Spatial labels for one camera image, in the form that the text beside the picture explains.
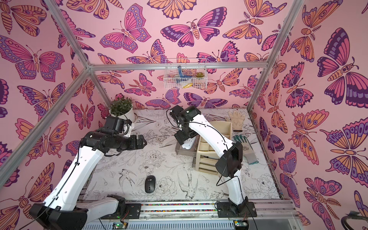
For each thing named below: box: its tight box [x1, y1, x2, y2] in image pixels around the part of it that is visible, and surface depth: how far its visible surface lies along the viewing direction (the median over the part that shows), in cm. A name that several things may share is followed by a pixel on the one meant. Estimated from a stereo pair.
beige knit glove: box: [225, 110, 246, 133], surface depth 118 cm
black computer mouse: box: [144, 175, 156, 194], surface depth 83 cm
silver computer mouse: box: [181, 136, 196, 150], surface depth 80 cm
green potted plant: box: [110, 95, 134, 117], surface depth 101 cm
